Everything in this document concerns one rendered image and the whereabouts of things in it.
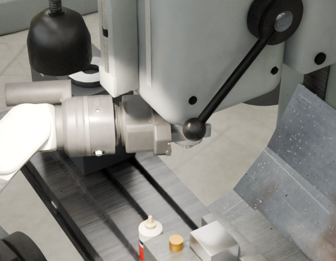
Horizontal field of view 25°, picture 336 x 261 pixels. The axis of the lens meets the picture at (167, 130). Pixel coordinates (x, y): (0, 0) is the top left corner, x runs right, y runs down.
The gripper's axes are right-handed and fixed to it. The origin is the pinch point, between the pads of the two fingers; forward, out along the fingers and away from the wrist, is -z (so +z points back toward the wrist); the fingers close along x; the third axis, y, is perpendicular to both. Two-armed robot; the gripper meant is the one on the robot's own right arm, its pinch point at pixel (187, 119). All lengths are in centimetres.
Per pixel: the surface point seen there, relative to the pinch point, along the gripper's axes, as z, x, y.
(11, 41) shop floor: 50, 237, 125
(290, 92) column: -26.0, 32.5, 19.3
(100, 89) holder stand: 12.0, 28.1, 13.0
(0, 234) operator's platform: 41, 64, 85
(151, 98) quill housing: 6.3, -8.3, -10.1
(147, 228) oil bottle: 6.0, 0.8, 22.7
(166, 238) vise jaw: 3.3, -3.8, 20.6
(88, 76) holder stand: 14.2, 30.8, 11.8
